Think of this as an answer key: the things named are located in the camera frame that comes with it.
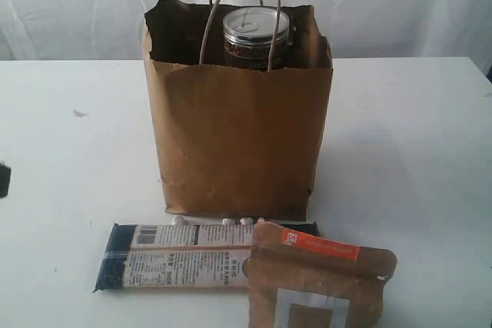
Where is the black rice vacuum pack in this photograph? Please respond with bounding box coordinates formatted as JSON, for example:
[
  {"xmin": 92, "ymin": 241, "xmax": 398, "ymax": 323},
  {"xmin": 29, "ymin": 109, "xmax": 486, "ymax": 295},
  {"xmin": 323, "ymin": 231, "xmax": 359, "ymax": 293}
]
[{"xmin": 91, "ymin": 220, "xmax": 320, "ymax": 293}]

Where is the brown kraft stand-up pouch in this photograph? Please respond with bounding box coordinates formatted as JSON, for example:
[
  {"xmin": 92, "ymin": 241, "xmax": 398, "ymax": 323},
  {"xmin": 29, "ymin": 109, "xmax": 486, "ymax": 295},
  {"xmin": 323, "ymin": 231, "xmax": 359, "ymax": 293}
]
[{"xmin": 247, "ymin": 221, "xmax": 397, "ymax": 327}]

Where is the brown paper bag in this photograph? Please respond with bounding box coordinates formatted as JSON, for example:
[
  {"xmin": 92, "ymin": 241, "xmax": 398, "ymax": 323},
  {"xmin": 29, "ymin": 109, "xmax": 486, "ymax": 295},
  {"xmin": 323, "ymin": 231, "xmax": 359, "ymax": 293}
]
[{"xmin": 142, "ymin": 0, "xmax": 333, "ymax": 220}]

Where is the dark grain can silver lid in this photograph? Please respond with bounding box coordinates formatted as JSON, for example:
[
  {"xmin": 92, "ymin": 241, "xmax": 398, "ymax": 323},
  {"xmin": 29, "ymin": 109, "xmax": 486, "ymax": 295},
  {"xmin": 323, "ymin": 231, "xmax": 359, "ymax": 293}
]
[{"xmin": 223, "ymin": 7, "xmax": 290, "ymax": 71}]

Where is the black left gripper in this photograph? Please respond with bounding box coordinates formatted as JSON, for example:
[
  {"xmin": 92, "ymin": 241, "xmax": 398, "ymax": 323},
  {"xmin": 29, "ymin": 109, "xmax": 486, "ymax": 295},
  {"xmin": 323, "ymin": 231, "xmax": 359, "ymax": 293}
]
[{"xmin": 0, "ymin": 164, "xmax": 11, "ymax": 198}]

